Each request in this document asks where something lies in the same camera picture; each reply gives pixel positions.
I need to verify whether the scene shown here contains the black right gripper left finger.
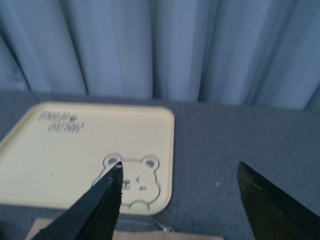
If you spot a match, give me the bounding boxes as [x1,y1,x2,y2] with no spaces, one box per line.
[34,161,123,240]

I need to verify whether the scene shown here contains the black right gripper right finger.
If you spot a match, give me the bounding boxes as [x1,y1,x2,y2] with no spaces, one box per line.
[237,161,320,240]

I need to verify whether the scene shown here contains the bamboo cutting board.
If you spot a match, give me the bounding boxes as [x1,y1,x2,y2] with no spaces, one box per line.
[25,218,224,240]

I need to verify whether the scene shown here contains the yellow bear tray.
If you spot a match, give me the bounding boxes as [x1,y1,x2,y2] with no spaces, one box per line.
[0,102,175,216]

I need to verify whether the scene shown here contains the grey curtain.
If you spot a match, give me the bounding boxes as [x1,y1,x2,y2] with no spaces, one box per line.
[0,0,320,110]

